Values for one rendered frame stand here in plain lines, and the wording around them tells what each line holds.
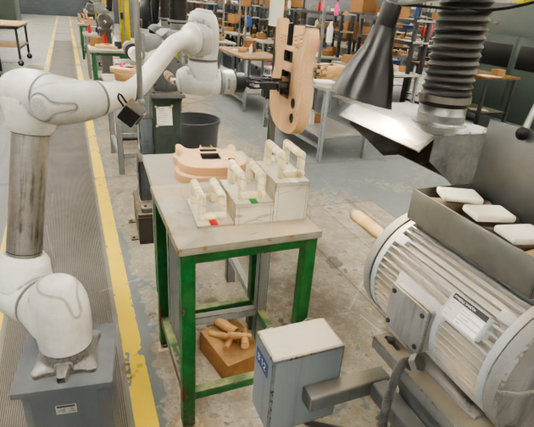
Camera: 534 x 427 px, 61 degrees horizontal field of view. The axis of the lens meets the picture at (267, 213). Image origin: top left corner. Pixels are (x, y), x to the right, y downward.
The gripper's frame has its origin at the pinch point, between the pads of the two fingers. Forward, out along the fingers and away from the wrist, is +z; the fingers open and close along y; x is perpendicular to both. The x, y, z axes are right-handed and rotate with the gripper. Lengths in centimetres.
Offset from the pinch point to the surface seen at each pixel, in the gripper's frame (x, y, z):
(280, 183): -35.8, 14.1, -3.4
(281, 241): -55, 26, -5
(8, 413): -147, -2, -116
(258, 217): -50, 14, -11
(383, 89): 14, 89, -13
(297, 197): -42.4, 14.0, 4.9
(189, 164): -47, -43, -29
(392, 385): -34, 119, -20
